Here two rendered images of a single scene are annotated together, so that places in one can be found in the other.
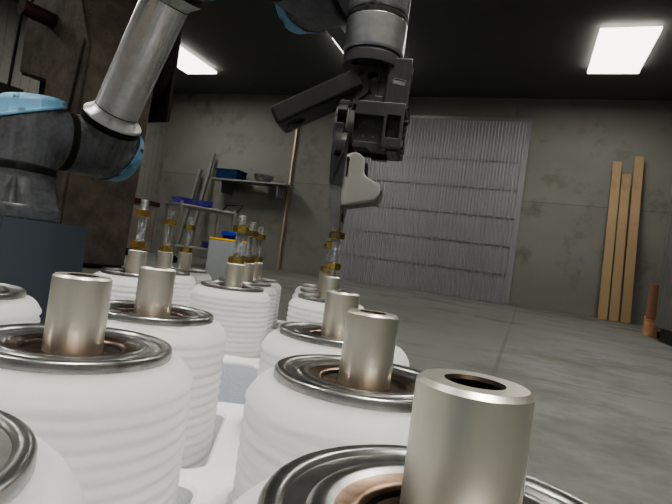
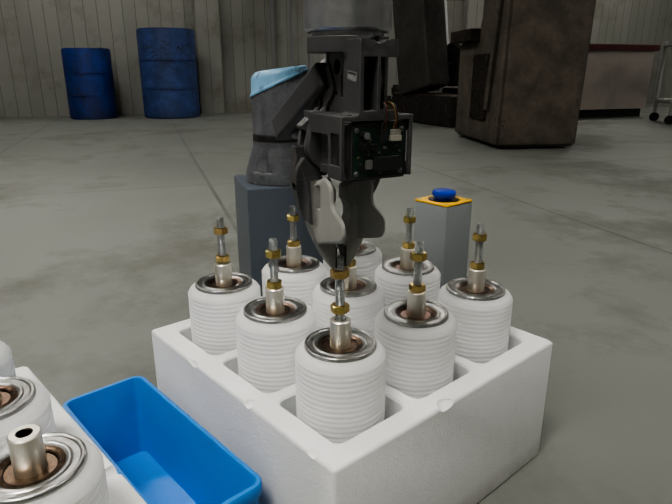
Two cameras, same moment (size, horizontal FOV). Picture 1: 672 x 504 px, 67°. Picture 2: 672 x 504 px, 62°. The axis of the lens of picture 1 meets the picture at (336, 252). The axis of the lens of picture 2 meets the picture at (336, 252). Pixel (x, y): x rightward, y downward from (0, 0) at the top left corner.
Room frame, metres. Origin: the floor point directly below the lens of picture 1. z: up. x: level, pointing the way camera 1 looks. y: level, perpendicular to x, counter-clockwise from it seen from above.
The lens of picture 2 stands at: (0.29, -0.41, 0.52)
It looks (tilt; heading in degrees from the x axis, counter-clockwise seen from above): 18 degrees down; 51
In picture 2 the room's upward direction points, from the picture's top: straight up
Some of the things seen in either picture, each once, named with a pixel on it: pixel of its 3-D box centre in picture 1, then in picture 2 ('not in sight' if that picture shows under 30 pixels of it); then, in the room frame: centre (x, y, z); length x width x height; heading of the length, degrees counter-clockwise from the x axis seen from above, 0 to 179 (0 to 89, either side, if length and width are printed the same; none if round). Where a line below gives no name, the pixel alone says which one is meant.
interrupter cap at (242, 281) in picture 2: (134, 274); (224, 283); (0.62, 0.24, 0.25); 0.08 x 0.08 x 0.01
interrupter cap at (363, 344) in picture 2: (328, 300); (340, 344); (0.63, 0.00, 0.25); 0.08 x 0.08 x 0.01
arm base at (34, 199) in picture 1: (17, 191); (281, 156); (0.95, 0.60, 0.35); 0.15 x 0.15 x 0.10
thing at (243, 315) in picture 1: (222, 362); (277, 377); (0.62, 0.12, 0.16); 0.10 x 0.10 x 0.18
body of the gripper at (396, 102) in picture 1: (371, 108); (351, 110); (0.62, -0.02, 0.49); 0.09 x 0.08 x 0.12; 80
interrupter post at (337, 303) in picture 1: (340, 317); (27, 452); (0.33, -0.01, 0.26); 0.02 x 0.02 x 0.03
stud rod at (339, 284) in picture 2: (334, 252); (339, 291); (0.63, 0.00, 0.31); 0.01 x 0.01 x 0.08
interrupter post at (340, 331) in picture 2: (329, 289); (340, 333); (0.63, 0.00, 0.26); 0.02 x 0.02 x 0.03
